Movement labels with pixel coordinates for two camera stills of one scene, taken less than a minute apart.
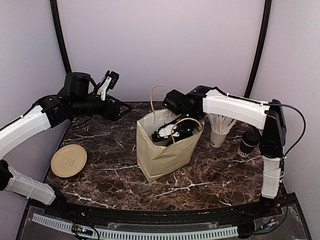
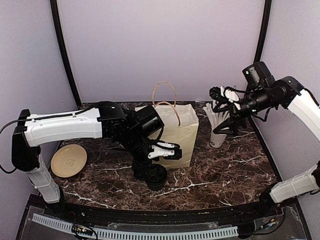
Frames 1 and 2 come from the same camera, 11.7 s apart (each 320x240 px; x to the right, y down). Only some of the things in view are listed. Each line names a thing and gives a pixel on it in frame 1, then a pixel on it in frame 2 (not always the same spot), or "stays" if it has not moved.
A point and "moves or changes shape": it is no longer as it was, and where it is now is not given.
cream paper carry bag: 156,159 moves or changes shape
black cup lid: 251,138 → 157,175
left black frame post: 56,16 stays
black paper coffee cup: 245,150 → 155,186
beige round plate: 68,160 stays
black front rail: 218,215 stays
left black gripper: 114,115 → 137,166
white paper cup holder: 217,139 stays
